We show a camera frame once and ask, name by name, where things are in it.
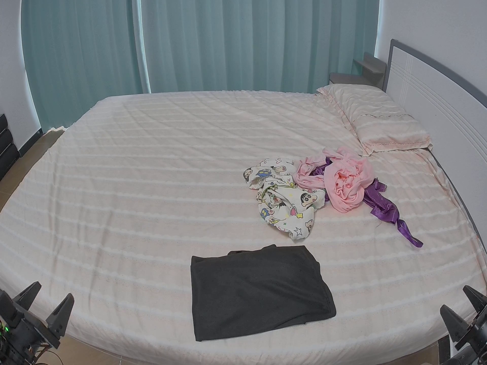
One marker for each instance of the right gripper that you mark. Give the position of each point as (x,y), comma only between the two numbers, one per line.
(475,337)

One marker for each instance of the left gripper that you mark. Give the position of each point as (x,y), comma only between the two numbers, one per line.
(26,335)

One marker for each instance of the black T-shirt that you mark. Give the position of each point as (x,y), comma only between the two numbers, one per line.
(258,295)

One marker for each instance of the bed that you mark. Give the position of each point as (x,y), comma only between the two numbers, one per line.
(152,184)

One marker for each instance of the purple garment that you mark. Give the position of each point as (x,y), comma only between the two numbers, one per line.
(384,207)

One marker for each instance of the black chest of drawers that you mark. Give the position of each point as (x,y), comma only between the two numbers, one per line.
(7,146)

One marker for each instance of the pink garment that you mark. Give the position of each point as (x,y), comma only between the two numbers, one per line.
(350,188)

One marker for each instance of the cream pillow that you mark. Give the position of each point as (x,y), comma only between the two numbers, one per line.
(376,120)

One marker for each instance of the white printed pyjama top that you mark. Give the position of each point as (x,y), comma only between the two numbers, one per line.
(281,203)

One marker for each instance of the grey bedside table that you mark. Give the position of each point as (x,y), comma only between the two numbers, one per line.
(354,78)

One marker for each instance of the blue-green curtain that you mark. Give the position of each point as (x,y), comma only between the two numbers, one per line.
(258,32)
(83,44)

